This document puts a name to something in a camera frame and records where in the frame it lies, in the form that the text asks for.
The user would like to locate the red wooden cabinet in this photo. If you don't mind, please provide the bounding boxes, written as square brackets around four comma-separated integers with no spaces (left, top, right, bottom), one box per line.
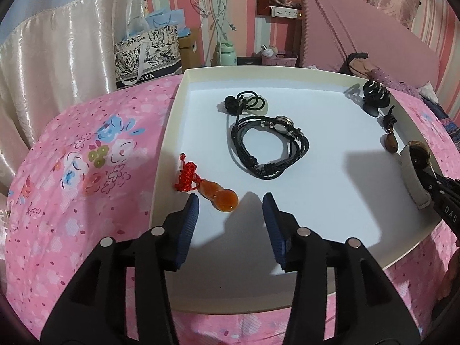
[256,0,304,60]

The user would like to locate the white pillow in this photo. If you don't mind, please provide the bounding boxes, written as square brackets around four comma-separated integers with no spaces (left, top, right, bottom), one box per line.
[420,83,440,102]

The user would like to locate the white power strip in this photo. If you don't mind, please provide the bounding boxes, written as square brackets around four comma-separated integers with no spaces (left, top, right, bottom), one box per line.
[269,6,302,19]

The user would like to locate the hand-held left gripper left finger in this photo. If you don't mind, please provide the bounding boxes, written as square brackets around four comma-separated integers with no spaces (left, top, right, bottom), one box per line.
[43,193,200,345]

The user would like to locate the floral tote bag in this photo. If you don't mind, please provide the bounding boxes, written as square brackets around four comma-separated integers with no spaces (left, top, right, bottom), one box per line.
[114,25,183,91]

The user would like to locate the purple spotted cloth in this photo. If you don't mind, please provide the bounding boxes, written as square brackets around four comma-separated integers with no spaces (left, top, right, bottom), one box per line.
[367,66,432,96]

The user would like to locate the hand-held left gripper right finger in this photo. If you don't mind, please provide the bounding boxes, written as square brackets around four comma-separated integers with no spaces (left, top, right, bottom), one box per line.
[262,192,421,345]

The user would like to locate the pink plastic basket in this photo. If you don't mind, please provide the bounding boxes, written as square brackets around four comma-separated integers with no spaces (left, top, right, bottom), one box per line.
[261,52,299,68]

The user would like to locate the cardboard box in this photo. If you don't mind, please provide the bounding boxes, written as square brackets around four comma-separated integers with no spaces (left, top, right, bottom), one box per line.
[178,36,202,71]

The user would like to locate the black hair claw clip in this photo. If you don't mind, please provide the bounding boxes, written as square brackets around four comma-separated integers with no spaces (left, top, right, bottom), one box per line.
[361,79,392,118]

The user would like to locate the pink padded headboard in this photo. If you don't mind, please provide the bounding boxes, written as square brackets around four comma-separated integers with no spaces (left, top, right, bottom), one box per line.
[300,0,445,97]

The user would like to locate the brown wooden pendant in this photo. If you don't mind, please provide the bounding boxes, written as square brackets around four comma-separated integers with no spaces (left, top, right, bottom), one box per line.
[381,105,400,154]

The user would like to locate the dark patterned quilt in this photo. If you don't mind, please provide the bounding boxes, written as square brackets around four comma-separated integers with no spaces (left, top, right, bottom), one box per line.
[424,97,460,134]

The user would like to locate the person's right hand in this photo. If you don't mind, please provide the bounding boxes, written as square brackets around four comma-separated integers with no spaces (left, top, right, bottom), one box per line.
[440,248,460,302]

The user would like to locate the black bead hair tie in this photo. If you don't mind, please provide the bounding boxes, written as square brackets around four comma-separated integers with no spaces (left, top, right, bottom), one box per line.
[223,91,270,116]

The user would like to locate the green bottle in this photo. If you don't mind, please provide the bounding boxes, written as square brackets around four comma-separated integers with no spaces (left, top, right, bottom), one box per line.
[216,41,238,67]

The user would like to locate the light blue gift bag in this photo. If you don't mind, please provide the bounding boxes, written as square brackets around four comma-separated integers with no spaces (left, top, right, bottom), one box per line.
[145,7,186,30]

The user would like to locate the white charging cables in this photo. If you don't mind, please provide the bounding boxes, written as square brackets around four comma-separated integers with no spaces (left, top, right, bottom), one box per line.
[190,0,238,44]

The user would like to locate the white satin curtain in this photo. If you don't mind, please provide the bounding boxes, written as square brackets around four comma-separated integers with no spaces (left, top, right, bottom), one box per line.
[0,0,152,189]

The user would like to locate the black cord bracelet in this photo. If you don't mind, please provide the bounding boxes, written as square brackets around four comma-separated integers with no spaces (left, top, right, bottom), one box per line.
[230,114,312,180]

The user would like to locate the red knot gourd pendant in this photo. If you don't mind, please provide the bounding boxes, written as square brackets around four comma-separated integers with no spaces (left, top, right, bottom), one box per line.
[174,153,240,212]

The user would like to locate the white strap wristwatch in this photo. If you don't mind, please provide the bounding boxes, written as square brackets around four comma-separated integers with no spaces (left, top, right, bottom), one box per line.
[399,141,437,210]

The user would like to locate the white shallow tray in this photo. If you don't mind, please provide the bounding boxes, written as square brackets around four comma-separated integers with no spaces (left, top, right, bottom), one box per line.
[153,66,448,313]

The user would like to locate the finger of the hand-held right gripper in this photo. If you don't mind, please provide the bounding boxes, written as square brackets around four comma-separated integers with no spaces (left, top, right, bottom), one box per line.
[411,151,460,206]

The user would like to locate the black strap bag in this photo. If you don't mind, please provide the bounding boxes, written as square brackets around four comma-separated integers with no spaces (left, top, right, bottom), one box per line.
[338,52,376,80]

